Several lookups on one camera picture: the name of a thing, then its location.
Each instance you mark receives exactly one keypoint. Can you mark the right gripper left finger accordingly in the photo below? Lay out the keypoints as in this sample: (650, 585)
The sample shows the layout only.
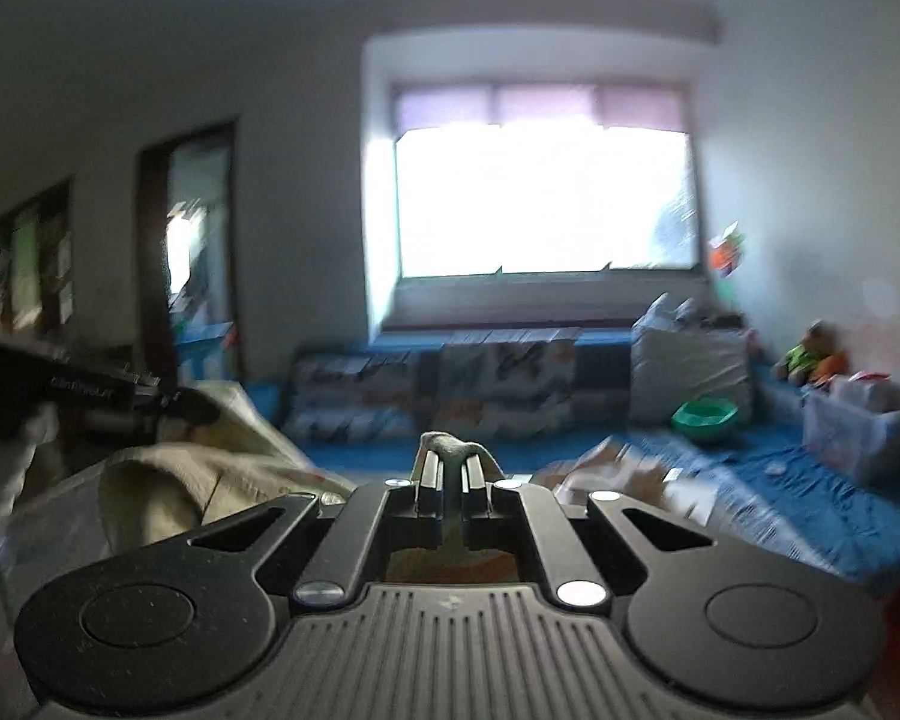
(428, 477)

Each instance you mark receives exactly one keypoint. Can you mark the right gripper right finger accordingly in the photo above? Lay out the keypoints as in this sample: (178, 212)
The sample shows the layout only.
(476, 471)

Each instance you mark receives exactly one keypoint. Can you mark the floral patterned child garment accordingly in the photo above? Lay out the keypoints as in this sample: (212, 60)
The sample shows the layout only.
(196, 474)

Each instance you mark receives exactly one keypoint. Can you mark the left butterfly cushion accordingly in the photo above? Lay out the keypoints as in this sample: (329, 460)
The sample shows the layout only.
(353, 398)

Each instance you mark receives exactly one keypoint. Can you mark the butterfly cushion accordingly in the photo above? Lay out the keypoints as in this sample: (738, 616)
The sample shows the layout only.
(510, 390)
(353, 398)

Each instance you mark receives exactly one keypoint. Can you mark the right butterfly cushion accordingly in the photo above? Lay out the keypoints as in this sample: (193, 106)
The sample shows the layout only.
(510, 390)

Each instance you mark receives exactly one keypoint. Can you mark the green plastic bowl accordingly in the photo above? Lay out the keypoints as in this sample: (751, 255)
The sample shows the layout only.
(705, 420)

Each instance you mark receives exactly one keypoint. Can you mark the grey pillow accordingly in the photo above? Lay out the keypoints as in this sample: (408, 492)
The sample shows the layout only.
(672, 363)

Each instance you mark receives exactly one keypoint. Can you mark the blue sofa bench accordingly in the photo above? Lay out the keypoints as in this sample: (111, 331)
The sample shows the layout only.
(769, 488)

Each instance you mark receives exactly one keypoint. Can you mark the window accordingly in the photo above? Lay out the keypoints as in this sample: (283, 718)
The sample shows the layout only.
(502, 179)

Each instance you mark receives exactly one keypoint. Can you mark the colourful pinwheel toy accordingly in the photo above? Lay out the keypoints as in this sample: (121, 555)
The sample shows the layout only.
(726, 253)

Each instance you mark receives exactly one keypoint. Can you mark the stuffed toy animal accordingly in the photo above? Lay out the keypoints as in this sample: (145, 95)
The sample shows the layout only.
(815, 360)

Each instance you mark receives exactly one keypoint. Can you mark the clear plastic storage box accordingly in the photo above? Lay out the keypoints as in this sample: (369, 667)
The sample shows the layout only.
(853, 428)

